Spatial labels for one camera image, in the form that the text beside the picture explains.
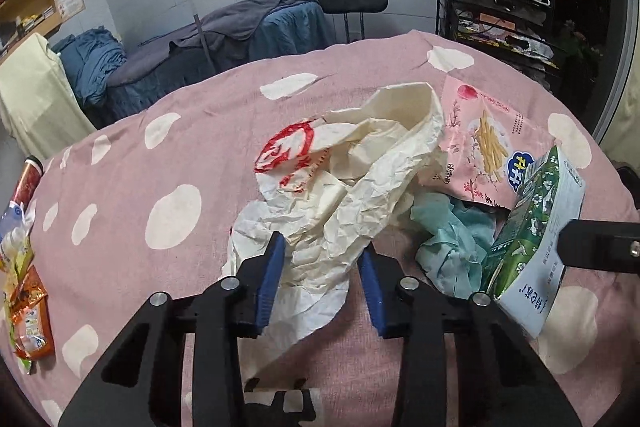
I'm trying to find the cream cloth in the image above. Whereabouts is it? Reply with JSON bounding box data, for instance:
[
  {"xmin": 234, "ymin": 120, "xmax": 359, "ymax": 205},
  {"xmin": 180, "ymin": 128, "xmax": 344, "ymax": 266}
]
[{"xmin": 0, "ymin": 32, "xmax": 98, "ymax": 152}]

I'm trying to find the massage bed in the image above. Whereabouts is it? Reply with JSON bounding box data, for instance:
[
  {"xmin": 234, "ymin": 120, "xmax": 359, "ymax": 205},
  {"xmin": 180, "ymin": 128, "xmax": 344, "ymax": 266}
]
[{"xmin": 107, "ymin": 0, "xmax": 336, "ymax": 118}]

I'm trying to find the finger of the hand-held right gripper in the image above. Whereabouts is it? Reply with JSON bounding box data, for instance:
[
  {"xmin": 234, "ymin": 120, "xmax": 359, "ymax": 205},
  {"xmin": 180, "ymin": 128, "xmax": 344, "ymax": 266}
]
[{"xmin": 556, "ymin": 218, "xmax": 640, "ymax": 278}]

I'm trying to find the red orange snack packet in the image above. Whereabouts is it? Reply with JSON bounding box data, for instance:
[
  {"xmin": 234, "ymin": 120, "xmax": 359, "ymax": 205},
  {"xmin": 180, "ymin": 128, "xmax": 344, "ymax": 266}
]
[{"xmin": 6, "ymin": 267, "xmax": 56, "ymax": 375}]

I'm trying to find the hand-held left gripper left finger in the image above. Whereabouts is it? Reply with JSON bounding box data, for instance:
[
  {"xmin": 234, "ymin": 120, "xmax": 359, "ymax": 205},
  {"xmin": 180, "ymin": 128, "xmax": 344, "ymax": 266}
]
[{"xmin": 57, "ymin": 232, "xmax": 286, "ymax": 427}]

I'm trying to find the potted flower plant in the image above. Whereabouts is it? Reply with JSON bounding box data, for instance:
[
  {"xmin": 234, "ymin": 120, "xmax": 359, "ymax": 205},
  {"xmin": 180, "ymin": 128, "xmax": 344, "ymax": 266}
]
[{"xmin": 560, "ymin": 19, "xmax": 601, "ymax": 82}]

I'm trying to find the green patterned carton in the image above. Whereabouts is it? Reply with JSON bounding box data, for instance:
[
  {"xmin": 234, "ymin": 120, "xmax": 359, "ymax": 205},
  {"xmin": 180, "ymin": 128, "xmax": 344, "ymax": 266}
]
[{"xmin": 480, "ymin": 146, "xmax": 586, "ymax": 340}]

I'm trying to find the pink snack bag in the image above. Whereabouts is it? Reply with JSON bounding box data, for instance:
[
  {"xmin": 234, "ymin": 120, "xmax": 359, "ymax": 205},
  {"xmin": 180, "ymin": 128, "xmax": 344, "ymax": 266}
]
[{"xmin": 415, "ymin": 77, "xmax": 556, "ymax": 210}]

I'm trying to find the red snack can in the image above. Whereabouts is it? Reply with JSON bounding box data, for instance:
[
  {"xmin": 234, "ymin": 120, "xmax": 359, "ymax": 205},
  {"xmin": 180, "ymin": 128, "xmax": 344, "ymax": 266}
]
[{"xmin": 9, "ymin": 155, "xmax": 43, "ymax": 210}]

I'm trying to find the grey bed blanket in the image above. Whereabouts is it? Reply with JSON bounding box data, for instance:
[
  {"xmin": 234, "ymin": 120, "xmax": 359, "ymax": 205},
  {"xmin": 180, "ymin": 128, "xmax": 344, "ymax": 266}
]
[{"xmin": 107, "ymin": 0, "xmax": 321, "ymax": 85}]

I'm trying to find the cream paper bag red print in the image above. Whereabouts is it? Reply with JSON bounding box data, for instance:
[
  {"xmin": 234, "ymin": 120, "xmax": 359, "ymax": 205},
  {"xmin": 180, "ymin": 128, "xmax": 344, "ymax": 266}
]
[{"xmin": 227, "ymin": 81, "xmax": 447, "ymax": 380}]

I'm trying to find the cream towel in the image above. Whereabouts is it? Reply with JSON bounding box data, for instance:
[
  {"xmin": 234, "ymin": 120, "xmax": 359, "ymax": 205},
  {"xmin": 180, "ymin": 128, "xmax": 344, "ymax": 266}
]
[{"xmin": 602, "ymin": 72, "xmax": 640, "ymax": 158}]

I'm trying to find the teal crumpled cloth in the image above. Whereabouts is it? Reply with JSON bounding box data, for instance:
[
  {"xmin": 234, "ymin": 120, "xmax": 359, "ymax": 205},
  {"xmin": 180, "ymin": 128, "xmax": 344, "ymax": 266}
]
[{"xmin": 411, "ymin": 192, "xmax": 508, "ymax": 300}]

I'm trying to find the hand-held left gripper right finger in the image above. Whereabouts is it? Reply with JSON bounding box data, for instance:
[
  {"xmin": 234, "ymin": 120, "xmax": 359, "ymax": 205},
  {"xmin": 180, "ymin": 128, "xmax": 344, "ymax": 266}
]
[{"xmin": 359, "ymin": 243, "xmax": 583, "ymax": 427}]

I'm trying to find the blue cloth pile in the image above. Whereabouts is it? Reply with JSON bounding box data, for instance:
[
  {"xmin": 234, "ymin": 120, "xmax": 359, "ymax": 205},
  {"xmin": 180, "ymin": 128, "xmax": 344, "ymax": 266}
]
[{"xmin": 52, "ymin": 27, "xmax": 128, "ymax": 105}]

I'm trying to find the clear plastic bottle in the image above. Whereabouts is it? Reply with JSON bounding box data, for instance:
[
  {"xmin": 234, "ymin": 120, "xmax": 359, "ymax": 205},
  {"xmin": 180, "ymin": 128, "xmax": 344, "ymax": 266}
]
[{"xmin": 0, "ymin": 202, "xmax": 36, "ymax": 268}]

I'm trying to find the black storage cart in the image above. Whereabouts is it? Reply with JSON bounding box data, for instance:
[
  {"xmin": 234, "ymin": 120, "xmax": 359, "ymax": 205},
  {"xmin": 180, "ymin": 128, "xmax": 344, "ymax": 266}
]
[{"xmin": 436, "ymin": 0, "xmax": 568, "ymax": 92}]

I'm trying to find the black round stool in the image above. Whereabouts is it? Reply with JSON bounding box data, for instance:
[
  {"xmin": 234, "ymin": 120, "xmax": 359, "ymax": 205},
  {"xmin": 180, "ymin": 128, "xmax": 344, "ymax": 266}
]
[{"xmin": 318, "ymin": 0, "xmax": 389, "ymax": 44}]

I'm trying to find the yellow green snack packet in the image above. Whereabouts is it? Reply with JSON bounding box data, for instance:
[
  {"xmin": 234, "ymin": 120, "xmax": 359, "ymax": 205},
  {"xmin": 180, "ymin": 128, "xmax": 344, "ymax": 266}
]
[{"xmin": 0, "ymin": 232, "xmax": 35, "ymax": 303}]

